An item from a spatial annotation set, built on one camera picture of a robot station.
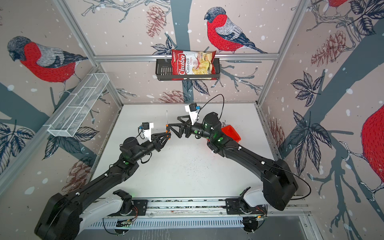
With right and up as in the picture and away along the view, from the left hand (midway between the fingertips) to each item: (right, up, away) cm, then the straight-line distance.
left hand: (168, 135), depth 72 cm
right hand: (+2, +5, -4) cm, 7 cm away
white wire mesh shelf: (-48, +8, -1) cm, 49 cm away
